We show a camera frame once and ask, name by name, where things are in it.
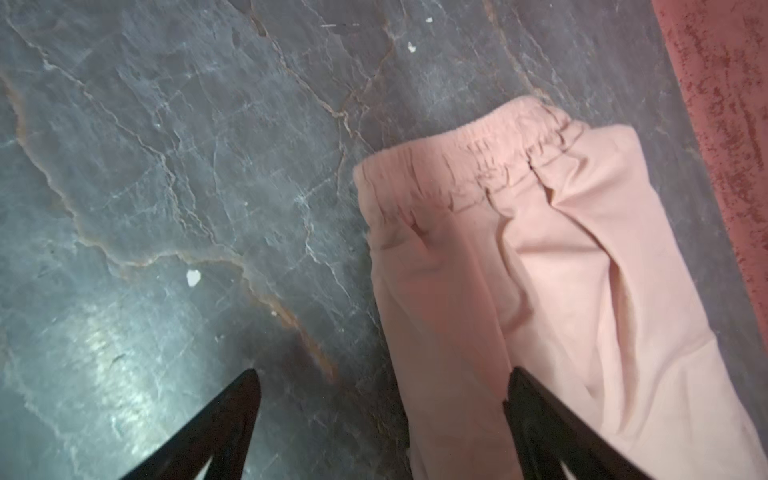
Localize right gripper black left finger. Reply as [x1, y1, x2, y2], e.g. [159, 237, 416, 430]
[124, 369, 261, 479]

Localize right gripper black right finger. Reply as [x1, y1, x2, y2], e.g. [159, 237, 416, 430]
[503, 367, 648, 479]

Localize pink shorts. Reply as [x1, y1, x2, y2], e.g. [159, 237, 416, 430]
[354, 97, 767, 479]

